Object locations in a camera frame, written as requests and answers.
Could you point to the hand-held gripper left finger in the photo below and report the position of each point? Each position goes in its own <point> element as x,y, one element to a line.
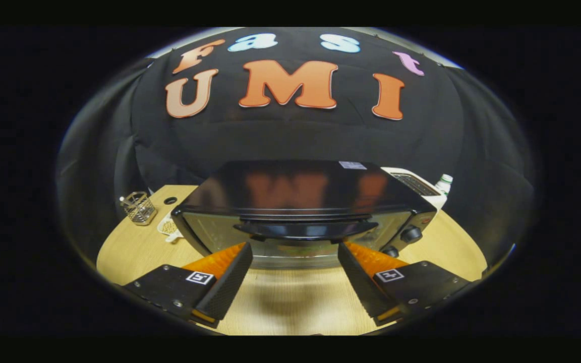
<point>227,285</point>

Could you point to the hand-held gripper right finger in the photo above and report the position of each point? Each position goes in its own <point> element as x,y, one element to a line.
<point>361,285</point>

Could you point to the black toaster oven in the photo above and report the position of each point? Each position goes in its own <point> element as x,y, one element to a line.
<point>295,191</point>

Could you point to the white pop-up toaster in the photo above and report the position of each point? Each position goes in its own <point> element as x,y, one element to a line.
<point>416,185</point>

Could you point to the white divided snack dish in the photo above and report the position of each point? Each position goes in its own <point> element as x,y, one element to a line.
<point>168,228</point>

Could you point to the black table grommet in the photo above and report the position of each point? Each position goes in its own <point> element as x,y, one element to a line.
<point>170,200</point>

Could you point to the green label plastic bottle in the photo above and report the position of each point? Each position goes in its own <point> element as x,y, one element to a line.
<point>444,183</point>

